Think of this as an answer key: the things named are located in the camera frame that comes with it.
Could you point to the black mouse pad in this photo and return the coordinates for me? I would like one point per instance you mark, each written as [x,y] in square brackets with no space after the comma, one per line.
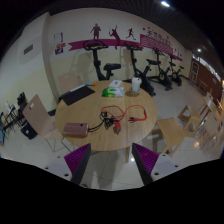
[78,95]

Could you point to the blue and orange pen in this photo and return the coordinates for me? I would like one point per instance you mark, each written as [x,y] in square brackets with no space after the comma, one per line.
[90,84]

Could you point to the row of black exercise bikes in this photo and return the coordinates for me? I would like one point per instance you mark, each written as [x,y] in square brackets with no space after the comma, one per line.
[96,63]

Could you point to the pink power strip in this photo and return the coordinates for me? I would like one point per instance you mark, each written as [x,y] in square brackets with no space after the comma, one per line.
[75,129]

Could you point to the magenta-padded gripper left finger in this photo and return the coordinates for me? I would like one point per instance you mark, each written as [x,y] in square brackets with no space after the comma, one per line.
[75,160]

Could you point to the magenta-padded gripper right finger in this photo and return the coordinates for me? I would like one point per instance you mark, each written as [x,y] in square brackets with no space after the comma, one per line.
[148,160]

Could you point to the wall air vent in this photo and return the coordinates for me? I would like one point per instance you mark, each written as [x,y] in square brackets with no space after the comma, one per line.
[28,49]

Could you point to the green wet wipes pack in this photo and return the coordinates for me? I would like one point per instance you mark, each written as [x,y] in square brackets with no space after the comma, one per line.
[111,92]

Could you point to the ceiling lights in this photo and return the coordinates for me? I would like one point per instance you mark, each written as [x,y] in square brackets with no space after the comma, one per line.
[165,3]

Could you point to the red charger block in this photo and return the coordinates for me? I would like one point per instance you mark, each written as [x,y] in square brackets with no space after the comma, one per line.
[117,127]

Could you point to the brown round coaster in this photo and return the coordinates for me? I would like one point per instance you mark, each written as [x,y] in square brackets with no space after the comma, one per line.
[130,94]

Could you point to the wall poster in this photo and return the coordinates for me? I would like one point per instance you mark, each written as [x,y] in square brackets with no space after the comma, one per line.
[59,40]

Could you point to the black bag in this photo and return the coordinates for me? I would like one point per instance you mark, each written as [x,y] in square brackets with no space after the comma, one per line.
[29,130]

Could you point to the light wooden chair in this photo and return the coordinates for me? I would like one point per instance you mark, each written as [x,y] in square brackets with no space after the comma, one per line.
[170,128]
[36,115]
[68,83]

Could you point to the magenta wall banner with figures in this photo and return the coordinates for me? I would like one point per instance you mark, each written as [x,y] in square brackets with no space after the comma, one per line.
[78,44]

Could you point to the white tissue box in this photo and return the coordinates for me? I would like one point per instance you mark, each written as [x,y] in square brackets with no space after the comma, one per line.
[115,83]

